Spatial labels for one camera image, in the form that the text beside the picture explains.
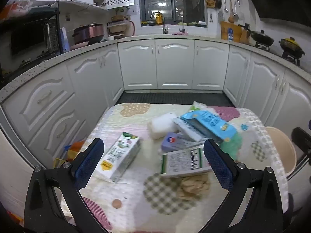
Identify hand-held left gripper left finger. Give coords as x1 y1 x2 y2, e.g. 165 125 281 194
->
24 138 114 233

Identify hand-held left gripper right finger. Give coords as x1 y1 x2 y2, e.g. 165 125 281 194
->
204 138 285 233

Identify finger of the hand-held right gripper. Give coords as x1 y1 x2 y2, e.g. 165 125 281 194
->
291 126 311 162

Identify beige round plastic bin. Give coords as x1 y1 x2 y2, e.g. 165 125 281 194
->
264 126 297 177

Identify green white milk carton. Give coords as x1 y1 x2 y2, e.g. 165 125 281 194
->
93 131 141 183

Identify brown paper napkin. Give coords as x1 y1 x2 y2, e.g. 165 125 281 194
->
178 175 211 201

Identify white green barcode box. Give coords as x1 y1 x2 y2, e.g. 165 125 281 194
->
161 146 212 178

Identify purple white box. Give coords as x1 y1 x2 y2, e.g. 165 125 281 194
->
160 132 195 153

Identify white foam sponge block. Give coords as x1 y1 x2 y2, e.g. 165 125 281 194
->
147 112 180 140

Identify orange yellow packet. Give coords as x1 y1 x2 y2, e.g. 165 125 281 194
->
53 141 85 168

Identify patterned patchwork table cover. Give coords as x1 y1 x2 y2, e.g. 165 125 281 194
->
70 103 289 233

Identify black gas stove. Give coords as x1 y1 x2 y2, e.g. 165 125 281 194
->
255 42 302 66

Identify dark ribbed floor mat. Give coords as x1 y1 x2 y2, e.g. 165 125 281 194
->
117 91 236 107

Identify yellow lidded pot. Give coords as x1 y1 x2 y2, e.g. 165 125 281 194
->
278 37 306 59

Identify black wok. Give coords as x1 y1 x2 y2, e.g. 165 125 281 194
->
250 29 275 46

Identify white kitchen base cabinets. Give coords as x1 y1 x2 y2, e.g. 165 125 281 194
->
0 35 311 175

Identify wooden knife block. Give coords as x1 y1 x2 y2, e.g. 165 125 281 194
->
239 24 252 44

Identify blue white packet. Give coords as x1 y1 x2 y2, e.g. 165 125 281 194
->
59 27 70 54

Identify copper coloured electric pot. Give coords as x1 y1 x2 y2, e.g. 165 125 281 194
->
72 23 105 45

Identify wooden cutting board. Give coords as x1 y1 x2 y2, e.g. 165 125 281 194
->
221 21 243 42

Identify black toaster oven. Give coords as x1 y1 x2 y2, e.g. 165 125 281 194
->
0 6 61 78

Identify hanging brown round scoop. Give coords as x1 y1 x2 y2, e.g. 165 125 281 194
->
228 0 240 23

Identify white countertop dish rack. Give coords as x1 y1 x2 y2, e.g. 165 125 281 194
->
106 15 136 39

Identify small chrome water tap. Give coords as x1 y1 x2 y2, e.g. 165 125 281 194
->
178 15 188 33

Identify chrome kitchen faucet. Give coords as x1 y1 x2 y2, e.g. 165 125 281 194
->
150 12 169 34

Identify dark kitchen window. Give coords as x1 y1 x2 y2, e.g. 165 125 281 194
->
140 0 207 27

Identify white wall shelf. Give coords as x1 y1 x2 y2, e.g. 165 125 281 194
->
31 0 108 11

